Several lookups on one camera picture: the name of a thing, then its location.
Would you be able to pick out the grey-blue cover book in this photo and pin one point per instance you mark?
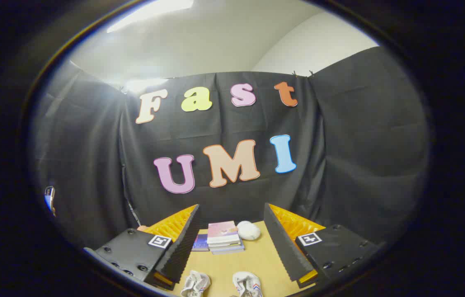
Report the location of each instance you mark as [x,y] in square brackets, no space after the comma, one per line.
[228,251]

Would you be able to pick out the white canvas shoe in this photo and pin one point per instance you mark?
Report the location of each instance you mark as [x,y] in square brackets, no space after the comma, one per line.
[247,284]
[195,284]

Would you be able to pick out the pink cover book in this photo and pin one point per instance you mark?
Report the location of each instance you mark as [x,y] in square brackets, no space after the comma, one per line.
[221,231]

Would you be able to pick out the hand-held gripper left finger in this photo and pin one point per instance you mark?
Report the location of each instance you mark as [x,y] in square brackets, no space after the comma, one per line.
[183,247]

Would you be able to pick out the orange fluffy ball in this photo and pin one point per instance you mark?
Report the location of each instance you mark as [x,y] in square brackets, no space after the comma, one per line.
[142,228]

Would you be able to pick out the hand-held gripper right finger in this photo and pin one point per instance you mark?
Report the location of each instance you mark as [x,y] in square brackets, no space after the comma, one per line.
[282,247]

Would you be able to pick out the white paperback book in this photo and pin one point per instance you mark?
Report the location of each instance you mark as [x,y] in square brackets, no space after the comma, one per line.
[224,245]

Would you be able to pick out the black backdrop cloth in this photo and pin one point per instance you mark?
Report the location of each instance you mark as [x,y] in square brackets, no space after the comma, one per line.
[339,144]

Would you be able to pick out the blue cover book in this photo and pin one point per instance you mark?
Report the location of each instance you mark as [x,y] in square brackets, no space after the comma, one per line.
[200,242]

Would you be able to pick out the ceiling light panel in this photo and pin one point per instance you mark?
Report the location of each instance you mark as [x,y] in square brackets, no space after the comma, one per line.
[150,12]

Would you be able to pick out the white fluffy ball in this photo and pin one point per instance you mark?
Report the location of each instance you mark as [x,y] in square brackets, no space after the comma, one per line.
[249,231]

